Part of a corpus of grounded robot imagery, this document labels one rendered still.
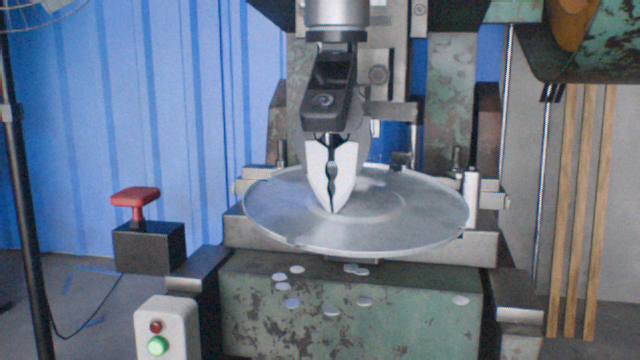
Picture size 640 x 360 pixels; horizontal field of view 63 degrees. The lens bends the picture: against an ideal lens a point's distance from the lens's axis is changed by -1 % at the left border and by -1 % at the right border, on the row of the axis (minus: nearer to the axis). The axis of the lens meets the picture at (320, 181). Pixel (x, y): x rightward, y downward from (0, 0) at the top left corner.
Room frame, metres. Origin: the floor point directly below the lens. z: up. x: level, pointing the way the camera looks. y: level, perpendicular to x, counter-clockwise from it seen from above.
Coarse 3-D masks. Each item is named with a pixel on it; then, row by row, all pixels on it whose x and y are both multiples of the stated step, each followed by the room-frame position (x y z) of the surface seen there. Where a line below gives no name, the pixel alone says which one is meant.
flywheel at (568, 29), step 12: (552, 0) 1.05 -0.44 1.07; (564, 0) 0.99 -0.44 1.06; (576, 0) 0.97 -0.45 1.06; (588, 0) 0.93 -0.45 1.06; (552, 12) 1.04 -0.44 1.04; (564, 12) 0.94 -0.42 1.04; (576, 12) 0.88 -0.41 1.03; (588, 12) 0.80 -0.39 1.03; (552, 24) 1.03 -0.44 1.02; (564, 24) 0.93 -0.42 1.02; (576, 24) 0.85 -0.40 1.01; (588, 24) 0.79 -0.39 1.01; (564, 36) 0.92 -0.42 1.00; (576, 36) 0.85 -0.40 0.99; (564, 48) 0.92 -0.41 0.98
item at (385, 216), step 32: (256, 192) 0.68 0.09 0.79; (288, 192) 0.68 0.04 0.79; (352, 192) 0.67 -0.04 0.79; (384, 192) 0.68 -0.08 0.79; (416, 192) 0.69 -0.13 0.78; (448, 192) 0.70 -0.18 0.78; (256, 224) 0.57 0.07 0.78; (288, 224) 0.58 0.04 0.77; (320, 224) 0.59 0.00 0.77; (352, 224) 0.59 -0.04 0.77; (384, 224) 0.59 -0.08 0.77; (416, 224) 0.59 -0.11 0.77; (352, 256) 0.51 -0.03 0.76; (384, 256) 0.51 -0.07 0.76
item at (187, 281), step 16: (272, 96) 1.28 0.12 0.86; (272, 112) 1.24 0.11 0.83; (272, 128) 1.23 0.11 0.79; (272, 144) 1.22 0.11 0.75; (272, 160) 1.21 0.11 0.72; (192, 256) 0.81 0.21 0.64; (208, 256) 0.81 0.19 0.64; (224, 256) 0.81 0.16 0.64; (176, 272) 0.74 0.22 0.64; (192, 272) 0.74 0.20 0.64; (208, 272) 0.74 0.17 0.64; (176, 288) 0.72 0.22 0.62; (192, 288) 0.72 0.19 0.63; (208, 288) 0.75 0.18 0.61; (208, 304) 0.75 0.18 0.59; (208, 320) 0.74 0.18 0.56; (208, 336) 0.74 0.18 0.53; (208, 352) 0.76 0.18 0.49
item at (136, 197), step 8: (120, 192) 0.77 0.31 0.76; (128, 192) 0.77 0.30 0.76; (136, 192) 0.77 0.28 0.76; (144, 192) 0.78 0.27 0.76; (152, 192) 0.78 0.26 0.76; (112, 200) 0.75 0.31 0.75; (120, 200) 0.75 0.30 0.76; (128, 200) 0.74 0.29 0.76; (136, 200) 0.74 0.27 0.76; (144, 200) 0.75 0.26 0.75; (152, 200) 0.77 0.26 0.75; (136, 208) 0.77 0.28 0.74; (136, 216) 0.77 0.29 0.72
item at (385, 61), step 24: (384, 0) 0.85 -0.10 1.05; (408, 0) 0.84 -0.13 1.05; (384, 24) 0.85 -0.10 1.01; (408, 24) 0.84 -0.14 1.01; (360, 48) 0.83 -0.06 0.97; (384, 48) 0.82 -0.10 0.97; (408, 48) 0.84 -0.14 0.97; (360, 72) 0.83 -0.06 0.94; (384, 72) 0.81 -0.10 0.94; (408, 72) 0.84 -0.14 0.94; (384, 96) 0.82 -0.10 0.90; (408, 96) 0.85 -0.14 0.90
